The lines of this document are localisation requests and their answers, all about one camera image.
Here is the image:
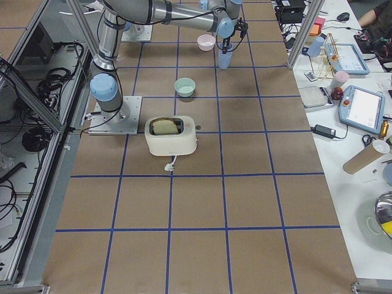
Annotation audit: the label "black gripper arm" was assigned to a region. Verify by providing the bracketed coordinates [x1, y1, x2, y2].
[222, 18, 247, 52]

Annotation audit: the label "light blue plastic cup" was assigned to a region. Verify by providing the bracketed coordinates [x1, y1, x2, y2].
[219, 43, 233, 54]

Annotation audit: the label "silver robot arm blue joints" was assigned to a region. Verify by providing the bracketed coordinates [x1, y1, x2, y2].
[90, 1, 248, 123]

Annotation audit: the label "pink bowl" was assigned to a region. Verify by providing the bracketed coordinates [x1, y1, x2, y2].
[197, 34, 216, 51]

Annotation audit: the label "mint green bowl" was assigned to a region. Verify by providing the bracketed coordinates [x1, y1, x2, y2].
[174, 77, 196, 97]

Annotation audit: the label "grey kitchen scale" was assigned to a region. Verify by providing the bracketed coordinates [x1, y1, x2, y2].
[299, 86, 334, 112]

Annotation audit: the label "teach pendant tablet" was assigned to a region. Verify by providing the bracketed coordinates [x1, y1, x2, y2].
[338, 85, 385, 134]
[324, 43, 370, 75]

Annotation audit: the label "slice of toast bread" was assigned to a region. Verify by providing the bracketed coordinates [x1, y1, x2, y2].
[152, 119, 178, 135]

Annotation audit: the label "cream white toaster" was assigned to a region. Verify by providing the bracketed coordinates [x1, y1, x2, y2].
[145, 116, 197, 156]

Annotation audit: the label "black power adapter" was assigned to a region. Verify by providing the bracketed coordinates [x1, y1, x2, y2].
[311, 124, 336, 139]

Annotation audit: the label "cardboard tube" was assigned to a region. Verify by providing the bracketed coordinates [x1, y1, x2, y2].
[342, 140, 390, 175]

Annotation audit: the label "metal mixing bowl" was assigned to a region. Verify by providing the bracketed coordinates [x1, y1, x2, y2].
[356, 191, 391, 251]

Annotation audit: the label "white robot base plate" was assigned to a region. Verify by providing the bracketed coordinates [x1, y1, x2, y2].
[88, 96, 142, 135]

